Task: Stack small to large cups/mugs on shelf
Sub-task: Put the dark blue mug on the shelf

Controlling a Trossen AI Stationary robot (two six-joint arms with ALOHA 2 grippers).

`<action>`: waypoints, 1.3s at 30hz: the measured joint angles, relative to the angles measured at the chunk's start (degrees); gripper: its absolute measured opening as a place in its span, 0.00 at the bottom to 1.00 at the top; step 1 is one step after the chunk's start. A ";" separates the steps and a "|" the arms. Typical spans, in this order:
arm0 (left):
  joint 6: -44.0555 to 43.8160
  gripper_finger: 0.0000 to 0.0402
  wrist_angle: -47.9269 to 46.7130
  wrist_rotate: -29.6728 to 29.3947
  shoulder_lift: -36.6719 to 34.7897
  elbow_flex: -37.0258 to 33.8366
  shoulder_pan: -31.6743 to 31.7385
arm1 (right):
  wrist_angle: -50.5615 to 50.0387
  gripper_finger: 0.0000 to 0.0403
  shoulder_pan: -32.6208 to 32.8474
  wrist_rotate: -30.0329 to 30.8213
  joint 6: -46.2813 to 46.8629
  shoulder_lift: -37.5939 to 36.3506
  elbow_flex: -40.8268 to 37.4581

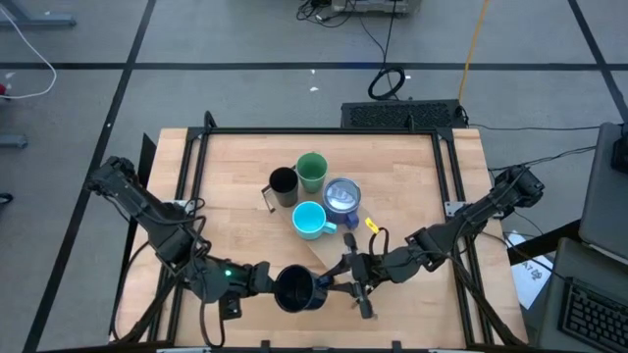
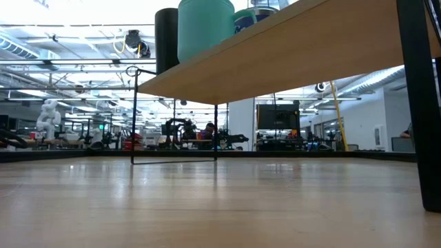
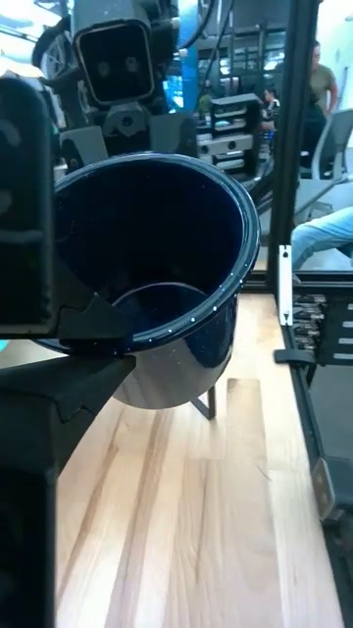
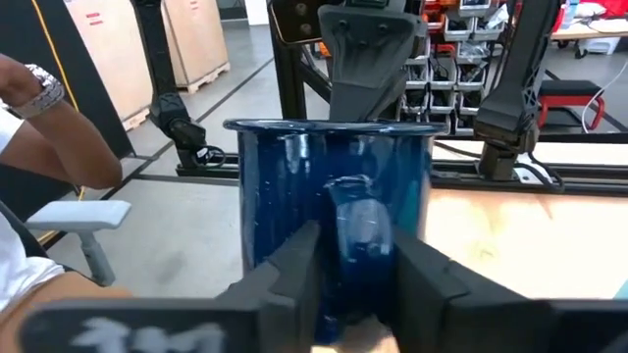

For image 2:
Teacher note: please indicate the teal ceramic mug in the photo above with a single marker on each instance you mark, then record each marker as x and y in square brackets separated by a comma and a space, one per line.
[206, 31]

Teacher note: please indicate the tall black cup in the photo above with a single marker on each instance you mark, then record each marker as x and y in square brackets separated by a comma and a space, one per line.
[166, 41]

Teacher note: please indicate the blue tumbler with clear lid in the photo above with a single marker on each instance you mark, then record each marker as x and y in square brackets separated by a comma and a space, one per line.
[248, 24]

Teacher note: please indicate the black background robot arm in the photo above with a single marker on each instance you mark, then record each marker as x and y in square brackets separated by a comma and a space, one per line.
[237, 138]

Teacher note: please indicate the wooden shelf with black legs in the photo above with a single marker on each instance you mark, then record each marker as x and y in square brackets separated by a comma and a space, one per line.
[293, 51]

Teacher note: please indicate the person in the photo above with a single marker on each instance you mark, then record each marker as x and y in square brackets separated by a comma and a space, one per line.
[408, 132]
[208, 132]

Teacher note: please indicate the black ceiling device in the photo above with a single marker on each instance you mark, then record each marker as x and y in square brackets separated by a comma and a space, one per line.
[134, 39]

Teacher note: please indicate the white robot figure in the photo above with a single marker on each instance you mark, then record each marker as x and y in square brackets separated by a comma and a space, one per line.
[48, 118]

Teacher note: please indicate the round ceiling camera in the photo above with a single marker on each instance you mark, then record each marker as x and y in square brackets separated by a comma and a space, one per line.
[319, 87]

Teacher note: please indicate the black metal table frame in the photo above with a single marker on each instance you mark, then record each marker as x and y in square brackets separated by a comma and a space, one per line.
[51, 155]

